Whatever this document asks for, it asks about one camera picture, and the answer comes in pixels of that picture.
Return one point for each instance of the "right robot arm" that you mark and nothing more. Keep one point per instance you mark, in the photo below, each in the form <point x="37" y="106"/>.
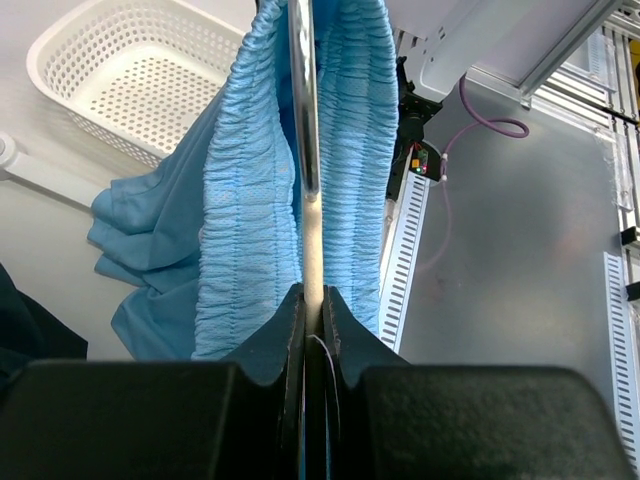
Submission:
<point x="437" y="42"/>

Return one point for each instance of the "white perforated plastic basket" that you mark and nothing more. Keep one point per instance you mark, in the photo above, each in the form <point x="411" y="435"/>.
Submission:
<point x="134" y="74"/>

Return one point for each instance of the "slotted white cable duct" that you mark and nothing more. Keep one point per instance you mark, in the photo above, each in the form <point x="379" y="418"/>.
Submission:
<point x="400" y="258"/>

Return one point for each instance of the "light blue shorts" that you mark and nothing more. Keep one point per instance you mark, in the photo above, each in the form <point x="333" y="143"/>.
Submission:
<point x="210" y="240"/>

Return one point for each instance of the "dark navy shorts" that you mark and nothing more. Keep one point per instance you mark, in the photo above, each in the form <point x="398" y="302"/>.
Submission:
<point x="29" y="332"/>

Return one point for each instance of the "white metal clothes rack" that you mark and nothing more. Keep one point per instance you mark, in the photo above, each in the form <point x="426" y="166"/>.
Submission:
<point x="17" y="165"/>

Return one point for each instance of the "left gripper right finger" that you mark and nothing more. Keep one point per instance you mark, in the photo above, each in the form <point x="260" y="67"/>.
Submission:
<point x="389" y="419"/>

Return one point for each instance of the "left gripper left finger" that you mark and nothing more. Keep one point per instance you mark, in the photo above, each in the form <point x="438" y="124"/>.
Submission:
<point x="235" y="418"/>

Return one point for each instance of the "cream hanger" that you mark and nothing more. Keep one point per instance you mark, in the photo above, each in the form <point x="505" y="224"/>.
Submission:
<point x="305" y="106"/>

